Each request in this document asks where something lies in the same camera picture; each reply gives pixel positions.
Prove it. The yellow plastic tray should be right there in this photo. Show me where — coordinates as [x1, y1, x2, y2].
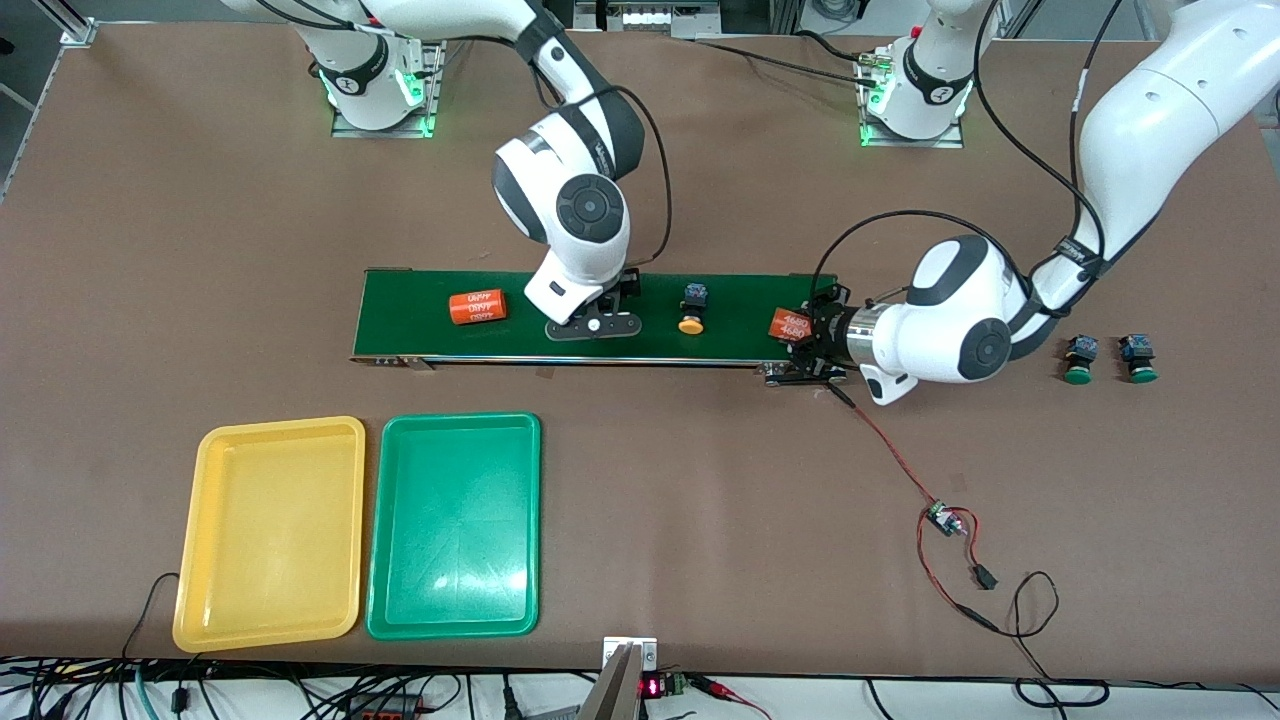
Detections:
[172, 416, 367, 654]

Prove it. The green conveyor belt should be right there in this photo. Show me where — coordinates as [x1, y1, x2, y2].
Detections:
[350, 268, 849, 389]

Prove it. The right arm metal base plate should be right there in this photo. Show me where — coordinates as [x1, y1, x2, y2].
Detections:
[330, 28, 448, 139]

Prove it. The green mushroom push button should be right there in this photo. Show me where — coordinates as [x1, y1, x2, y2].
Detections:
[1118, 333, 1159, 385]
[1062, 335, 1101, 386]

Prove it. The white lit panel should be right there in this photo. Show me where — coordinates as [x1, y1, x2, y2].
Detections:
[598, 0, 673, 31]

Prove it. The black cable to arm base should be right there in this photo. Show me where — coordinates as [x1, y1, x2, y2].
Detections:
[690, 35, 881, 86]

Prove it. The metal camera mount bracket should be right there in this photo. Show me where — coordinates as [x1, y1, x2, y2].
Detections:
[578, 635, 661, 720]

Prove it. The thin black looped cable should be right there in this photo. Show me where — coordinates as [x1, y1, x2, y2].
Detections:
[985, 570, 1061, 691]

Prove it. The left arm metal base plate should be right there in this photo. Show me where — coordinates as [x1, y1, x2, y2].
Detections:
[858, 45, 966, 149]

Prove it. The red clip lead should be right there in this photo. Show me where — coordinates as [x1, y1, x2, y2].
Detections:
[695, 678, 771, 719]

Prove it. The green plastic tray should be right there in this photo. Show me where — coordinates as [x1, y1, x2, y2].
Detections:
[365, 412, 542, 641]

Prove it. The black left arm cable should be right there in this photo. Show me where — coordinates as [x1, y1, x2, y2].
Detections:
[812, 0, 1126, 301]

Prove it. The black curved cable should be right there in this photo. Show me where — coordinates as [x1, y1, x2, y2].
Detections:
[122, 572, 183, 661]

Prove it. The red black twisted wire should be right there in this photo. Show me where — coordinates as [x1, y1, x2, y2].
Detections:
[828, 385, 1001, 633]

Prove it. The thick black cable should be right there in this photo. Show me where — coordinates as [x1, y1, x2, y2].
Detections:
[1015, 678, 1111, 709]

